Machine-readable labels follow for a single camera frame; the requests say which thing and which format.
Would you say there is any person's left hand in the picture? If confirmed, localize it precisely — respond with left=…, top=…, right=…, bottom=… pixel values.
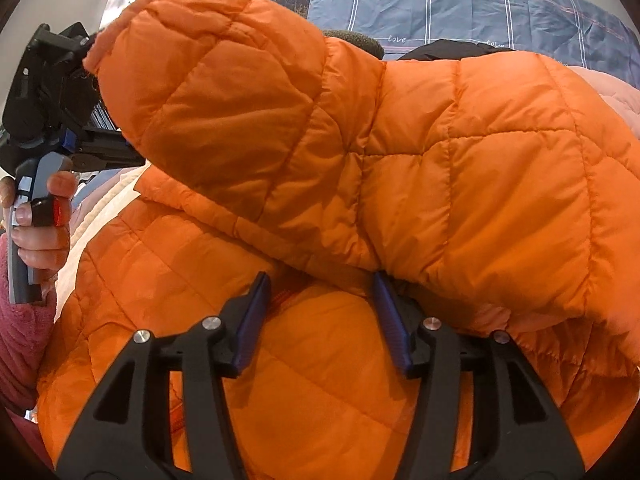
left=0, top=171, right=77, bottom=272

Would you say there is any olive fleece garment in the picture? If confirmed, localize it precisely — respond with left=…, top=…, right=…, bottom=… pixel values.
left=322, top=30, right=386, bottom=61

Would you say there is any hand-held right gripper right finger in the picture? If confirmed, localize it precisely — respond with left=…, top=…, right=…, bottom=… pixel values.
left=372, top=270, right=586, bottom=480

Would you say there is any person's left forearm pink sleeve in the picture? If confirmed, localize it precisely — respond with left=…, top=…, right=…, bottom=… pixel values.
left=0, top=235, right=58, bottom=466

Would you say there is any black jacket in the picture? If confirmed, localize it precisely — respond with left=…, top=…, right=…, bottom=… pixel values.
left=397, top=39, right=516, bottom=62

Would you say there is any cream printed blanket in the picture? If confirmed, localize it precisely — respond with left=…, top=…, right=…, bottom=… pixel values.
left=55, top=165, right=147, bottom=316

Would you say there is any pink puffer jacket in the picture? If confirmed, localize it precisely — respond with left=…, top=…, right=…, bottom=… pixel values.
left=565, top=62, right=640, bottom=141

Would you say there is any orange puffer jacket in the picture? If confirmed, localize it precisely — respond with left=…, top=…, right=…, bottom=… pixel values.
left=35, top=0, right=640, bottom=480

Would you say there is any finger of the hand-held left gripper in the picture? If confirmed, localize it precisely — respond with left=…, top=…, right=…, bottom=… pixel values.
left=70, top=127, right=147, bottom=173

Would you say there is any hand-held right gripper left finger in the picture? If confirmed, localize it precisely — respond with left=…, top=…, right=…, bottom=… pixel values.
left=55, top=271, right=273, bottom=480

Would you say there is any blue plaid quilt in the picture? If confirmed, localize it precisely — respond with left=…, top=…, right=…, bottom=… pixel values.
left=307, top=0, right=640, bottom=91

